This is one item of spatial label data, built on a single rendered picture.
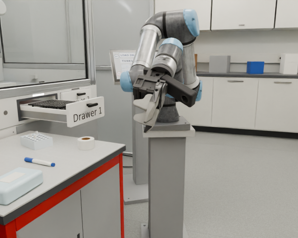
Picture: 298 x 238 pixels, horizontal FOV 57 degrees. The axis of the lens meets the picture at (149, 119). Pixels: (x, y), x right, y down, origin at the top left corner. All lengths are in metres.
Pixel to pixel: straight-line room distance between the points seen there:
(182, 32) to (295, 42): 3.81
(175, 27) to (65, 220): 0.86
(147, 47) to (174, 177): 0.81
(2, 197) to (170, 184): 1.02
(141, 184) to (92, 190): 1.43
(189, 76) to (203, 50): 3.48
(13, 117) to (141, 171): 1.28
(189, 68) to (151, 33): 0.31
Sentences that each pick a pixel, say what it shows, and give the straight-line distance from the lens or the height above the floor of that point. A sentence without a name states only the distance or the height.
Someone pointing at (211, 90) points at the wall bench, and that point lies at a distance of 4.20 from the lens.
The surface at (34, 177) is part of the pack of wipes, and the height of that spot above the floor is 0.80.
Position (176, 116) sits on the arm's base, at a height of 0.81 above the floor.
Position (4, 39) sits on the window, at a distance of 1.54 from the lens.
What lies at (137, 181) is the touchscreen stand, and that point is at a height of 0.07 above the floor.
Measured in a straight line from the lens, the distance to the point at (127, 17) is 3.13.
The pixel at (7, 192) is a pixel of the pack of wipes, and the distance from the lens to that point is 0.83.
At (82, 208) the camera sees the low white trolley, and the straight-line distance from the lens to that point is 1.07.
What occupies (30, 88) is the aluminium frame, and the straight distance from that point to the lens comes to 1.60.
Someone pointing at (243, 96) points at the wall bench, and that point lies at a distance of 4.20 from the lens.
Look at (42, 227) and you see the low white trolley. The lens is 0.94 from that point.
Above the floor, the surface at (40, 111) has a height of 0.88.
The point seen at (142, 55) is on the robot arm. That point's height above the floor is 1.15.
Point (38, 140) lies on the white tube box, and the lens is 1.27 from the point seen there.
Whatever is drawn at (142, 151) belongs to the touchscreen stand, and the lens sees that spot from 2.39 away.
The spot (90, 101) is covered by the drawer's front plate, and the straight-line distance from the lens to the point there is 1.44.
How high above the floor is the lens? 1.14
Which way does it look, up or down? 13 degrees down
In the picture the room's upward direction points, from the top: straight up
